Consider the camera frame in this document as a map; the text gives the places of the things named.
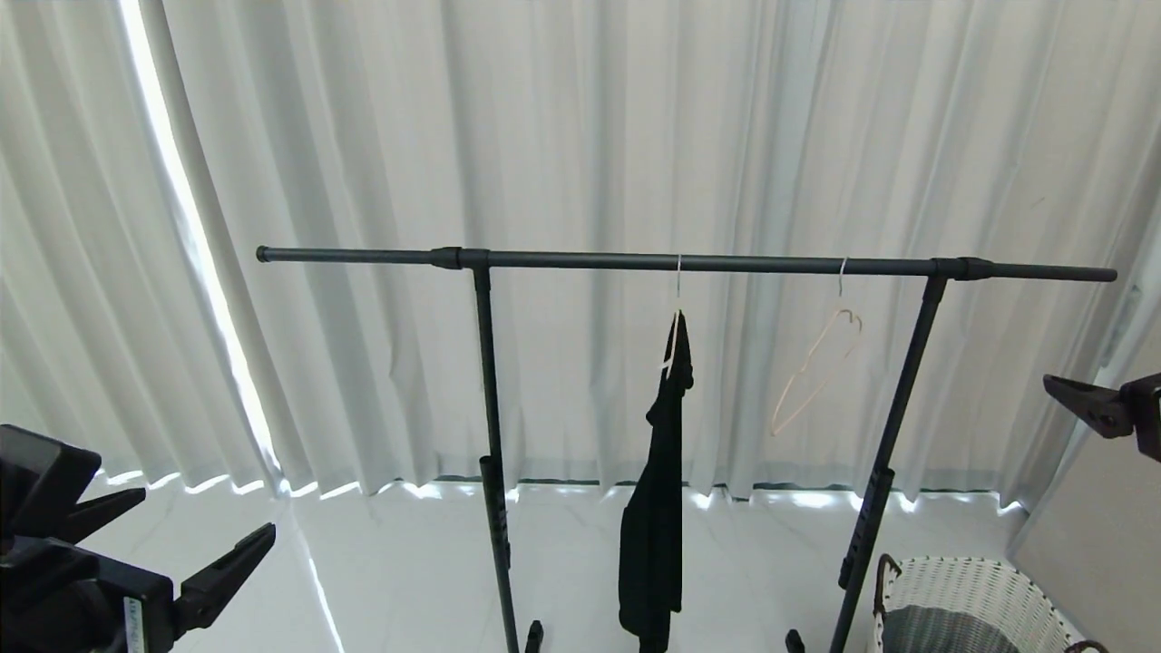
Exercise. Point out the black clothes rack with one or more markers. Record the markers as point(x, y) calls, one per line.
point(726, 263)

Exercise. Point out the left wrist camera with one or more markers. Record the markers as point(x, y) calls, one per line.
point(36, 481)

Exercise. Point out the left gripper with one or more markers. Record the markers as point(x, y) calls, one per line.
point(63, 608)

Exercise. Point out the pink clothes hanger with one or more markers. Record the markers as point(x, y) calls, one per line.
point(673, 349)
point(843, 283)

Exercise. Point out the white curtain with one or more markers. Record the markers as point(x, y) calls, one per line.
point(635, 118)

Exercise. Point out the black t-shirt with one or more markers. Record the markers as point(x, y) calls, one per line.
point(655, 544)

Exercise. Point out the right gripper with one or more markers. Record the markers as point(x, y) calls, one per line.
point(1147, 417)

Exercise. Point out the white laundry basket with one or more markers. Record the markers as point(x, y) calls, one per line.
point(980, 585)

